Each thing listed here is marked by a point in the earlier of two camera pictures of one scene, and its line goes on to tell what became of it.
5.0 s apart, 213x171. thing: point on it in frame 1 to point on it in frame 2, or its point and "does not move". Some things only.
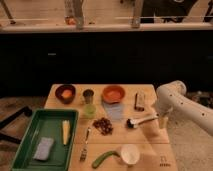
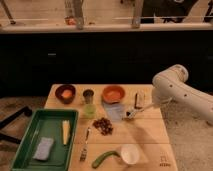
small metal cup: [88, 96] does not move
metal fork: [83, 154] does not move
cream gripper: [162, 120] to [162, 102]
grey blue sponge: [43, 149] does not move
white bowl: [130, 154] does not move
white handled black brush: [132, 123] to [131, 113]
